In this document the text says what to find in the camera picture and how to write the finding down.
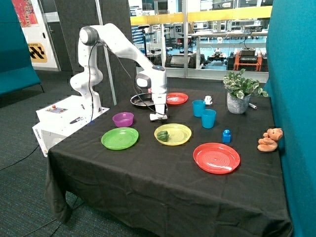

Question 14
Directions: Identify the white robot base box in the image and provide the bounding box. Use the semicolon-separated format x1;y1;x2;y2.
33;95;109;157

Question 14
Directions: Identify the small white plastic object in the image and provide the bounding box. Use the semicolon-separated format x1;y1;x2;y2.
204;95;213;105

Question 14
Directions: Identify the purple bowl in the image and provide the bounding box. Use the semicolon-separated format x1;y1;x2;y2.
112;112;134;127

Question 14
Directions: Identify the yellow plate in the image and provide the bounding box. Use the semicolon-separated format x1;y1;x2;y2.
154;123;192;146

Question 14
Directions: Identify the blue toy block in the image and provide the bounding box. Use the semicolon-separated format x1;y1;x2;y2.
222;129;231;143

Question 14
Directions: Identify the brown teddy bear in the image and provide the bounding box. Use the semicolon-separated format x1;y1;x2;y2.
257;128;283;152

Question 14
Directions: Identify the front blue cup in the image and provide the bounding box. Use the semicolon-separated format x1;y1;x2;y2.
201;109;217;129

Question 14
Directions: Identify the black tablecloth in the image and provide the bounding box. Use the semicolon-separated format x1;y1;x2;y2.
45;80;293;237

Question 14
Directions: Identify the white marker pen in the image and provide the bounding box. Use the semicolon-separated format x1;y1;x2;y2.
249;103;257;110

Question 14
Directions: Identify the rear blue cup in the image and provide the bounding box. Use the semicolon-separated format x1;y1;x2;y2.
192;100;206;118

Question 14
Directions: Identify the black frying pan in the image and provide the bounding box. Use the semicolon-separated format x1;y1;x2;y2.
130;93;156;110

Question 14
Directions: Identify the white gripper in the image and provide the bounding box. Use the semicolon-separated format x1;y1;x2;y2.
152;93;167;116

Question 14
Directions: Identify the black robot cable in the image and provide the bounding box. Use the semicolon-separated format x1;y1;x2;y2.
70;40;167;125

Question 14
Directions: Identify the small red plate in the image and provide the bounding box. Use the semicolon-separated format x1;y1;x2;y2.
166;92;188;105

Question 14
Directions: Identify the white sponge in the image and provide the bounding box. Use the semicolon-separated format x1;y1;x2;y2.
150;114;167;121

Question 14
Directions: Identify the blue cup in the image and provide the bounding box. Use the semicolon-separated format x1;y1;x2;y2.
192;100;206;118
201;109;217;129

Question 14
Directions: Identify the potted plant grey pot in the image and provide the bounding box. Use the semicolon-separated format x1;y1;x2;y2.
223;68;269;115

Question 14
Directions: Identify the green plate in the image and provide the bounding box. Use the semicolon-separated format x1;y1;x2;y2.
101;127;139;151

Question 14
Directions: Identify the green bell pepper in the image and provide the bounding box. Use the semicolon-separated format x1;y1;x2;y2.
157;130;169;142

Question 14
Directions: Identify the large red plate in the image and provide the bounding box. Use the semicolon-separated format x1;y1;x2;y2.
193;143;240;174

